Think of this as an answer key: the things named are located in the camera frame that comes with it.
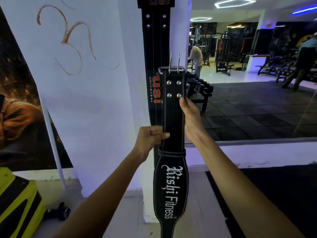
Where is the person's left hand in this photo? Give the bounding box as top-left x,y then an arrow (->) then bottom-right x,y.
133,125 -> 171,162

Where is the person's right hand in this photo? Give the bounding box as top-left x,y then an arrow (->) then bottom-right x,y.
179,97 -> 208,145

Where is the black belt with white lettering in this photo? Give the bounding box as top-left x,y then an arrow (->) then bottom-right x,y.
153,53 -> 190,238

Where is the person's left forearm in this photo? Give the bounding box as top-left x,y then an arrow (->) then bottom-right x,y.
53,150 -> 149,238

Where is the person's right forearm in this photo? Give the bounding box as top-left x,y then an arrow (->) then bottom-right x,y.
189,134 -> 306,238

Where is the black dumbbell rack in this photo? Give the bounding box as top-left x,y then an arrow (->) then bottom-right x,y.
186,71 -> 214,112

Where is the black belt with red lettering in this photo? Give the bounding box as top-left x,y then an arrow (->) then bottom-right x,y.
137,0 -> 175,169

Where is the large hexagon ceiling light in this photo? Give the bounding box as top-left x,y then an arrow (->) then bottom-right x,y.
214,0 -> 257,9

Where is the small black dumbbell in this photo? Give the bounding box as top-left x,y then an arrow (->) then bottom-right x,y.
45,202 -> 71,221

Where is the blue ceiling light strip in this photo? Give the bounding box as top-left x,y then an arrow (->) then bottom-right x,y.
291,6 -> 317,15

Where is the yellow and black gym equipment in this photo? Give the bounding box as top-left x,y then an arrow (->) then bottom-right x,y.
0,167 -> 46,238

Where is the grey cable machine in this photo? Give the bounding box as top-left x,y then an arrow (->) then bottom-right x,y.
189,23 -> 211,67

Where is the large wall mirror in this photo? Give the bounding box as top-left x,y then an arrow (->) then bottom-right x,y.
184,0 -> 317,147

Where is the dark orange wall poster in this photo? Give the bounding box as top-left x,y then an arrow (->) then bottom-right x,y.
0,5 -> 74,173

